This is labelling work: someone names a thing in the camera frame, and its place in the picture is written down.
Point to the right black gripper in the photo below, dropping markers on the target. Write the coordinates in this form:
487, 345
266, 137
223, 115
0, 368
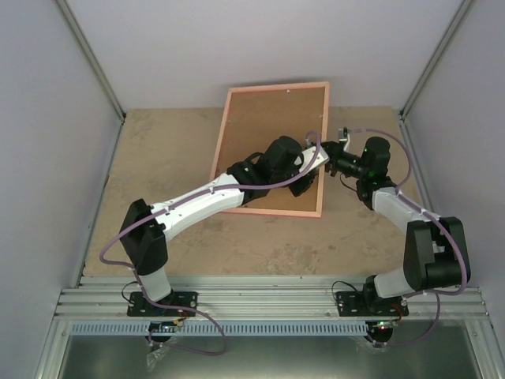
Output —
334, 151

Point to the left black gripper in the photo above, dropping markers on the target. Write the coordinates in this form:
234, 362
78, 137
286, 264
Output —
297, 189

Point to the pink wooden picture frame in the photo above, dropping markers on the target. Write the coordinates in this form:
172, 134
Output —
221, 134

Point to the brown cardboard backing board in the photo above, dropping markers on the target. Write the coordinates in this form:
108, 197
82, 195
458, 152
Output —
272, 118

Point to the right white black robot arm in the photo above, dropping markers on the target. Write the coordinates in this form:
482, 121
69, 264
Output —
435, 253

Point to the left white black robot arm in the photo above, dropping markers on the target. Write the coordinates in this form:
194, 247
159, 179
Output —
147, 229

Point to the crumpled clear plastic wrap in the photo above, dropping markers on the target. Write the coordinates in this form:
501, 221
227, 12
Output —
155, 355

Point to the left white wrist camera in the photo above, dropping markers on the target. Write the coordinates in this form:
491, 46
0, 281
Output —
312, 159

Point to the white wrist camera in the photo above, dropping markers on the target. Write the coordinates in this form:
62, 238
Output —
344, 139
312, 159

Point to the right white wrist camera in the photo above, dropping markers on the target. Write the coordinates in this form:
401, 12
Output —
344, 139

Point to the right aluminium corner post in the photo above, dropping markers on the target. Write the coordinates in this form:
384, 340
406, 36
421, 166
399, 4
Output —
449, 33

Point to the aluminium corner post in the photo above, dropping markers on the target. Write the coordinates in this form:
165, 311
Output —
449, 33
85, 47

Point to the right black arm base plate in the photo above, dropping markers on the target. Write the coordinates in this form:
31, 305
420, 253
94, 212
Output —
356, 304

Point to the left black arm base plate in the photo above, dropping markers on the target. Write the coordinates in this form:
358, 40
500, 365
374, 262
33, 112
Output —
182, 304

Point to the grey slotted cable duct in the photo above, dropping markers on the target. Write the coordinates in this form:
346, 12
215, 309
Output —
229, 328

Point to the aluminium rail bed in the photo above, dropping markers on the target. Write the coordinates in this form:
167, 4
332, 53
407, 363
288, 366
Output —
97, 295

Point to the left aluminium corner post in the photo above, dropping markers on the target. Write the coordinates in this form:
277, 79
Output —
85, 47

